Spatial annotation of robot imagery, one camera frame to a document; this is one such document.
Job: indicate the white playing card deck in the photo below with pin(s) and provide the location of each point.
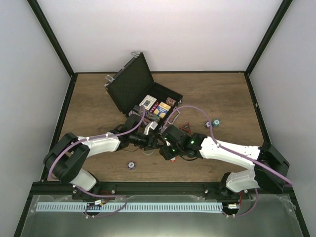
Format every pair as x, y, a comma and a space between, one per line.
148, 102

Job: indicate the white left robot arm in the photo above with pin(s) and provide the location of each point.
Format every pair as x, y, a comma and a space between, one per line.
65, 160

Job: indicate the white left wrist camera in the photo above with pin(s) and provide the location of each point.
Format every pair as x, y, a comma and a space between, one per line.
150, 126

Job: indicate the black poker set case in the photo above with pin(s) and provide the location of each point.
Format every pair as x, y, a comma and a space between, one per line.
132, 83

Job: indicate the mixed colour chip row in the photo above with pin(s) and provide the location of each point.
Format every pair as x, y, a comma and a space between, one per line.
148, 115

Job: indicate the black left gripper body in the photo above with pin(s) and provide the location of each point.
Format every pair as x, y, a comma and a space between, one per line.
144, 143

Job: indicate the blue yellow card box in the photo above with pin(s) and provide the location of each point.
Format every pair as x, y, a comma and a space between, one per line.
161, 110

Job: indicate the black enclosure frame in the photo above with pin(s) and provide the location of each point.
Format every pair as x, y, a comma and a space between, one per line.
280, 13

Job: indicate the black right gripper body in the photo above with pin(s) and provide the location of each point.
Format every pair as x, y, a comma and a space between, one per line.
170, 154

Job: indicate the light blue slotted rail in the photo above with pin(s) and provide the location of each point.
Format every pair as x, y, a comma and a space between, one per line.
199, 207

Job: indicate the blue orange chip row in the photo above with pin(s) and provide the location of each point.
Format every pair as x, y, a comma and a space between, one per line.
134, 114

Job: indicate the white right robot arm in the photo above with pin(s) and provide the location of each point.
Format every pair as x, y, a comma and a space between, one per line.
264, 167

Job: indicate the red black triangular button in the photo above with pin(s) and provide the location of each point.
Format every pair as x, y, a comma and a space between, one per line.
186, 128

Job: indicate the teal poker chip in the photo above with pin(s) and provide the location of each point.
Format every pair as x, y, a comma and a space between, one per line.
216, 122

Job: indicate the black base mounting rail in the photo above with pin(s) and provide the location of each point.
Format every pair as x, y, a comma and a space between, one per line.
209, 190

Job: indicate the red dice row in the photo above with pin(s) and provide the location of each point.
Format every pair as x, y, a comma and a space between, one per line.
154, 107

